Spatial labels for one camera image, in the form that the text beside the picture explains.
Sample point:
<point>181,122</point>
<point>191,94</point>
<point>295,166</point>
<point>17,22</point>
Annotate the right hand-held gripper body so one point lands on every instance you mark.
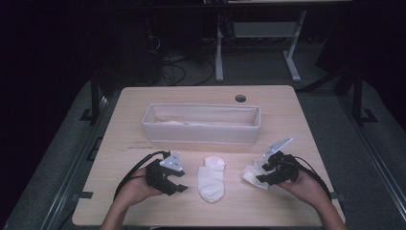
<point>284,169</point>

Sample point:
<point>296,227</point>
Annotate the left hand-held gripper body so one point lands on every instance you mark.
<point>159,175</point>

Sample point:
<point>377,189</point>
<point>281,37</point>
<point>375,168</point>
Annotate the white sock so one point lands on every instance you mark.
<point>211,183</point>
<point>250,177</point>

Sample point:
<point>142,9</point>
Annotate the person's left hand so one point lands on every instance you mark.
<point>140,187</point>

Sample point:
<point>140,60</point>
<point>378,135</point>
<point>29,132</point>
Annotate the person's right hand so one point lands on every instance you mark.
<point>303,188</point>

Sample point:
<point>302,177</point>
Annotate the white fabric storage box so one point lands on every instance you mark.
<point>201,132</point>

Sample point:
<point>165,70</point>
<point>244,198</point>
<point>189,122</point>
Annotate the beige cloth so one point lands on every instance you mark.
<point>174,122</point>

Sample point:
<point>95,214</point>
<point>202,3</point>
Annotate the black metal stand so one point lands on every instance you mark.
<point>94,96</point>
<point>358,96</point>

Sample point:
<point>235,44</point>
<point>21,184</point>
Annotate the white-legged desk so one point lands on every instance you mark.
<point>219,48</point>

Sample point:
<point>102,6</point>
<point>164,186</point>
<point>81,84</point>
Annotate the black table edge bracket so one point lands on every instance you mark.
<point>83,195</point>
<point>94,148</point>
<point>338,195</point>

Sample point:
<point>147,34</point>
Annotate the aluminium rail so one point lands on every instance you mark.
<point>376,153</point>
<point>73,166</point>

